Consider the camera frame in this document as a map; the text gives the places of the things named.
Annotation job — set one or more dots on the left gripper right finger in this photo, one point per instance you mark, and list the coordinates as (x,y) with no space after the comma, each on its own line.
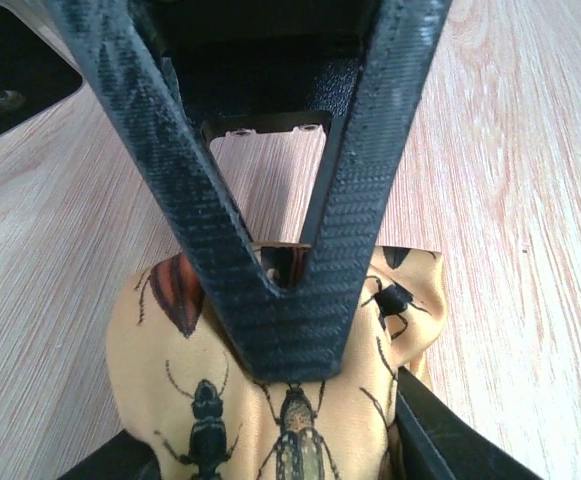
(437,444)

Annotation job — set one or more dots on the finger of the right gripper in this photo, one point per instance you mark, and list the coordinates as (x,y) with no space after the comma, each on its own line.
(298,334)

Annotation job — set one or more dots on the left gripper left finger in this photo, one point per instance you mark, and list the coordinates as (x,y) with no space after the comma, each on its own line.
(121,458)

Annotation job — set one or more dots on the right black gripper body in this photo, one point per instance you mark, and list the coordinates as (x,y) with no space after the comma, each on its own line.
(262,66)

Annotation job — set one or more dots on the yellow leopard print tie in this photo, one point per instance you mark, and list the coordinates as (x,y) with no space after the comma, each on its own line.
(179,389)

